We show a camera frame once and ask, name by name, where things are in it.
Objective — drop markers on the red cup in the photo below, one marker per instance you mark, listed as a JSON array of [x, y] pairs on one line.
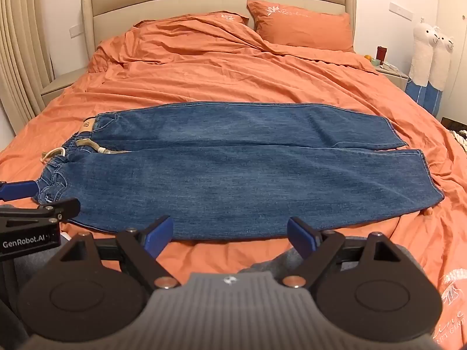
[[381, 54]]

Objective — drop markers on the white alpaca plush toy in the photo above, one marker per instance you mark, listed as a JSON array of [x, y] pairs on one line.
[[421, 54], [440, 65]]

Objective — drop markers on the white wall switch plate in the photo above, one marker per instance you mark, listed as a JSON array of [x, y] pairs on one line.
[[74, 31]]

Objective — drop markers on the orange duvet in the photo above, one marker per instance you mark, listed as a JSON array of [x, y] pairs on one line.
[[226, 65]]

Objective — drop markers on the person's grey clothing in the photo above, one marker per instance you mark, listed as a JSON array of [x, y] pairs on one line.
[[270, 259]]

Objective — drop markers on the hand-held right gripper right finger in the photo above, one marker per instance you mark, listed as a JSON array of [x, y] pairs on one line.
[[300, 237]]

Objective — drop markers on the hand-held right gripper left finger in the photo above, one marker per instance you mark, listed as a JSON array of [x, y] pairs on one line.
[[159, 238]]

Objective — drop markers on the beige pleated curtain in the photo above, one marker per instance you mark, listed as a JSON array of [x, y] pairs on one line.
[[22, 43]]

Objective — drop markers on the beige nightstand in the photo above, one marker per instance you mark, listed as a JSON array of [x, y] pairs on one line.
[[62, 82]]

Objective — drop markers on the white nightstand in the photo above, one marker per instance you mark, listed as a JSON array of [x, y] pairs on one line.
[[393, 76]]

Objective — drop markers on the blue denim pants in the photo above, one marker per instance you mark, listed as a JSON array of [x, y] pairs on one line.
[[233, 175]]

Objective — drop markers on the dark box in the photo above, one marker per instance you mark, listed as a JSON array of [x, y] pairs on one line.
[[454, 123]]

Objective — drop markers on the wide white wall socket plate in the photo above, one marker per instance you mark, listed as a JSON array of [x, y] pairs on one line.
[[400, 11]]

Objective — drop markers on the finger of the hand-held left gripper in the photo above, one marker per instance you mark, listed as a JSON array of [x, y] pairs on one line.
[[54, 209], [20, 190]]

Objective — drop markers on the orange pillow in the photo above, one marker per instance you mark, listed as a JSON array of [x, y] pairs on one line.
[[204, 20], [306, 25]]

